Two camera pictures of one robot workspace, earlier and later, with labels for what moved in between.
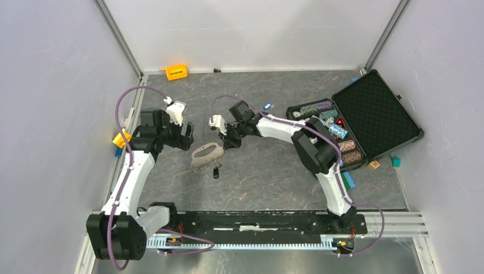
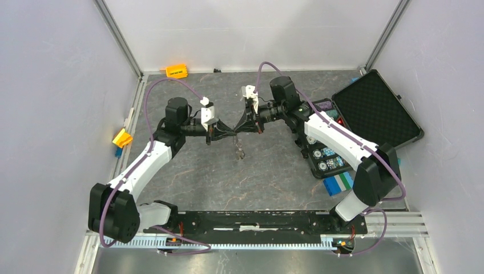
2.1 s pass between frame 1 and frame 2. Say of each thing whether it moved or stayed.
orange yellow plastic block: stayed
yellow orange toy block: stayed
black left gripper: moved
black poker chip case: stayed
